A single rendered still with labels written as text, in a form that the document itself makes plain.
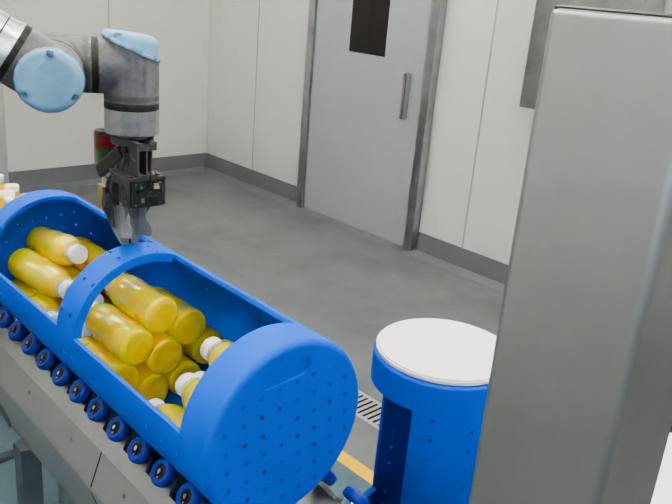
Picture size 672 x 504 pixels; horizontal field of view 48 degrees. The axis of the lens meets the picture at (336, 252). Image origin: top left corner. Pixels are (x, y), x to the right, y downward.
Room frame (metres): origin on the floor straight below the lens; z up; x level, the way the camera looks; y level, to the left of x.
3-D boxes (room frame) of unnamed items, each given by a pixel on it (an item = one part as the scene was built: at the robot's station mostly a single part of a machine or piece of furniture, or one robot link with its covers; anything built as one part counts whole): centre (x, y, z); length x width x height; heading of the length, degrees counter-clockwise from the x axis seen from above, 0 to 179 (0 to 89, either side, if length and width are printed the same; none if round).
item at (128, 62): (1.26, 0.37, 1.54); 0.10 x 0.09 x 0.12; 109
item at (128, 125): (1.26, 0.36, 1.45); 0.10 x 0.09 x 0.05; 134
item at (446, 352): (1.37, -0.23, 1.03); 0.28 x 0.28 x 0.01
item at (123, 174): (1.26, 0.36, 1.37); 0.09 x 0.08 x 0.12; 44
